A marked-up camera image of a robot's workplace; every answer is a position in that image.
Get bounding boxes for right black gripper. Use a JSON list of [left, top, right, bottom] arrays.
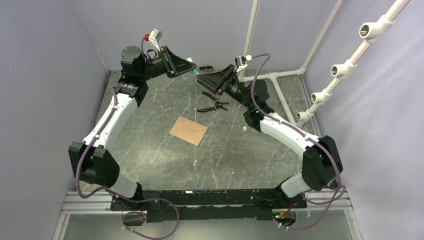
[[196, 64, 253, 110]]

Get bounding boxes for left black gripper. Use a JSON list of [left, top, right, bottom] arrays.
[[139, 45, 197, 82]]

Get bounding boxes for brown paper envelope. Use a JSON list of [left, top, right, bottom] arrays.
[[169, 116, 208, 146]]

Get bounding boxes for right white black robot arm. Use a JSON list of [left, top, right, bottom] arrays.
[[195, 64, 343, 208]]

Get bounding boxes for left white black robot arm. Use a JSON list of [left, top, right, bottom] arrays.
[[68, 45, 197, 210]]

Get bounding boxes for yellow black screwdriver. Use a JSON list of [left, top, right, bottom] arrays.
[[199, 65, 214, 72]]

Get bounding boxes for black pliers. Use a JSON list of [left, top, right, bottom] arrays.
[[196, 91, 229, 113]]

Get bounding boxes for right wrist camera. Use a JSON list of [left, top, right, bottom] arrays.
[[234, 55, 253, 76]]

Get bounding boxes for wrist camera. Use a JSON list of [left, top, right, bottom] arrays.
[[144, 28, 163, 51], [234, 55, 253, 76]]

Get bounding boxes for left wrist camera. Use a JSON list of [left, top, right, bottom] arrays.
[[144, 28, 163, 51]]

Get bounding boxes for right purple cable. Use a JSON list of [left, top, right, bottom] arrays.
[[250, 53, 347, 232]]

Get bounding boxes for purple cable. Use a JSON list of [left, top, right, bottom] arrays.
[[250, 53, 347, 232], [74, 36, 181, 240]]

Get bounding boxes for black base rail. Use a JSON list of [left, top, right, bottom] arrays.
[[110, 188, 307, 223]]

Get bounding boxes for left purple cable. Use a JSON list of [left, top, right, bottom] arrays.
[[74, 36, 181, 240]]

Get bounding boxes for white PVC pipe frame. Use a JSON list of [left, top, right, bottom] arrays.
[[239, 0, 408, 127]]

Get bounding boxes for aluminium frame rail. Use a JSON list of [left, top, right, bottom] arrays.
[[53, 192, 363, 240]]

